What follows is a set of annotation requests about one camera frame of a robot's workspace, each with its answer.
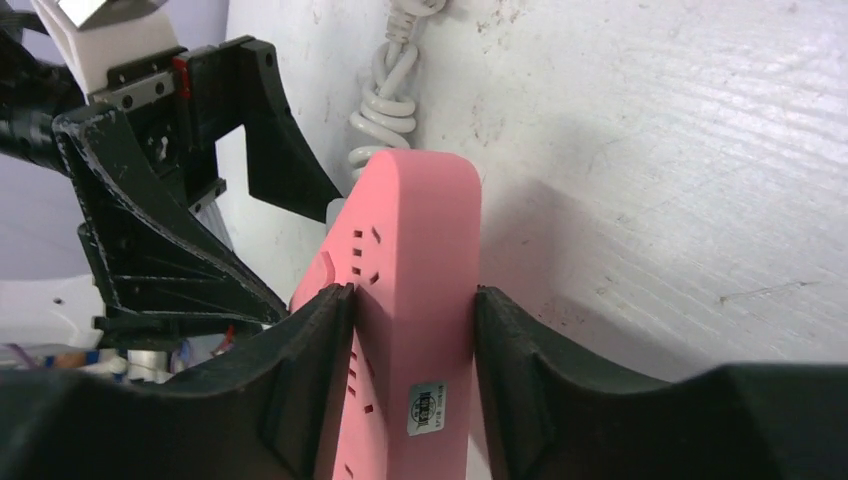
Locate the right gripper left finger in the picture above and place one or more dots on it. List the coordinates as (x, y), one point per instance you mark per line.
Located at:
(270, 408)

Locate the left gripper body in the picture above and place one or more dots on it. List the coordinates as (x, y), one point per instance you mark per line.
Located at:
(62, 55)

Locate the pink triangular socket adapter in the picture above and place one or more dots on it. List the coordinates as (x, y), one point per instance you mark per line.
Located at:
(408, 239)

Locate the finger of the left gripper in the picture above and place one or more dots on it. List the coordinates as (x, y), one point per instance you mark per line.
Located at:
(238, 84)
(161, 274)

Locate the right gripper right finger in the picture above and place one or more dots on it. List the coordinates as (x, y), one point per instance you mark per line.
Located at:
(553, 409)

